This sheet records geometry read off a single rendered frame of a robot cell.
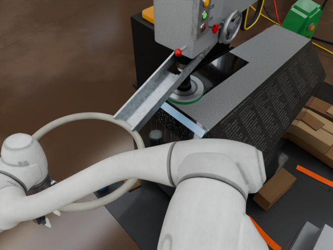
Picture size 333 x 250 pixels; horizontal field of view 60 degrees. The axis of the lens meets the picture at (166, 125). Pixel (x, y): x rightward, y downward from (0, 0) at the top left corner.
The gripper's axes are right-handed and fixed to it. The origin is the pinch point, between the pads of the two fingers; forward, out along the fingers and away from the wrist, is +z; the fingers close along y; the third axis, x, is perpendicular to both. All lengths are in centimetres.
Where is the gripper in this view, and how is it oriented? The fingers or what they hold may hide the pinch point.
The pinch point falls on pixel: (50, 215)
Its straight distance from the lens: 118.8
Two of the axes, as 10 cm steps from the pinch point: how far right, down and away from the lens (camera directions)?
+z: -0.7, 7.0, 7.1
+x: -9.1, -3.4, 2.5
